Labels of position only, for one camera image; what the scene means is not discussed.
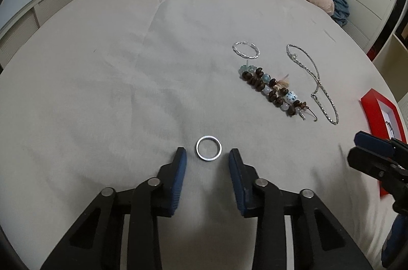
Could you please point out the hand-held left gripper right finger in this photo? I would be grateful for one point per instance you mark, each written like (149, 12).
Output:
(237, 180)

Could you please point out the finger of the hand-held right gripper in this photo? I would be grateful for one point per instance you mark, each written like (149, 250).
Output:
(373, 142)
(366, 160)

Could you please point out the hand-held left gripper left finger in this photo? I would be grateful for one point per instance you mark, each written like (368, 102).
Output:
(178, 174)

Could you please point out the red shallow box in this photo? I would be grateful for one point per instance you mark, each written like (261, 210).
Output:
(371, 107)

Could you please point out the red object by wardrobe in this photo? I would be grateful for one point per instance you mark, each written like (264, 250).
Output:
(373, 50)

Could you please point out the open wardrobe shelving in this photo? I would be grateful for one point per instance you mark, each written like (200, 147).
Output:
(398, 47)

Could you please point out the blue clothes pile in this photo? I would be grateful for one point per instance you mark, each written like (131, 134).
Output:
(341, 8)

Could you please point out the white low cabinet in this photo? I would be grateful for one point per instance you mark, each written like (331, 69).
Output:
(47, 2)

